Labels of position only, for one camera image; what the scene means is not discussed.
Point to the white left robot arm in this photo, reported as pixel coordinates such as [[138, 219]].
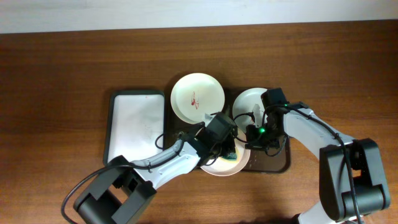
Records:
[[122, 190]]

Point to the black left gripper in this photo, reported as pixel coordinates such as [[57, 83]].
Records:
[[226, 149]]

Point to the pink plate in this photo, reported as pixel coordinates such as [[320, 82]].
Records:
[[224, 167]]

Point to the black tray with white liner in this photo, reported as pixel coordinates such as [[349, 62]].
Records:
[[136, 119]]

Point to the green and yellow sponge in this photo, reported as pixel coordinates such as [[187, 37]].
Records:
[[229, 154]]

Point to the cream plate with red stain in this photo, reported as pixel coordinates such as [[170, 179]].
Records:
[[195, 95]]

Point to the pale green plate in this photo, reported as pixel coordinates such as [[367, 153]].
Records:
[[249, 104]]

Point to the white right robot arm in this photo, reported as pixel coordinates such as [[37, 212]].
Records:
[[352, 181]]

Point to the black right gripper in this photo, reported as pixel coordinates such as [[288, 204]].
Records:
[[253, 143]]

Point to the dark brown serving tray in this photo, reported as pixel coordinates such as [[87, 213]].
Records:
[[258, 160]]

